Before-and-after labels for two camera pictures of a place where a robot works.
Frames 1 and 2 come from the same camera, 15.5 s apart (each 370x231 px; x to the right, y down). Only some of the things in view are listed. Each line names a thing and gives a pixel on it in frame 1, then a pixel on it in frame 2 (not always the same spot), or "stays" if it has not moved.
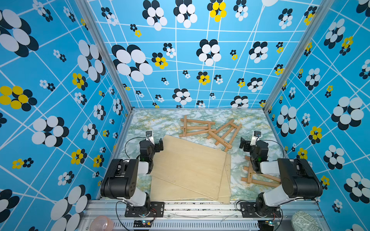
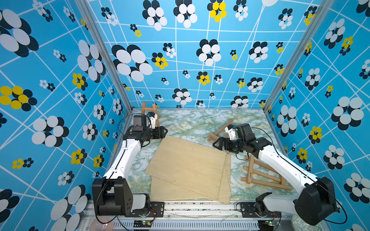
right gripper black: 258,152 -> 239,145
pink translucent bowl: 101,223 stays
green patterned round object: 301,221 stays
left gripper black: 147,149 -> 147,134
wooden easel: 257,178 stays
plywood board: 194,166 stays
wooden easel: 192,126 -> 153,109
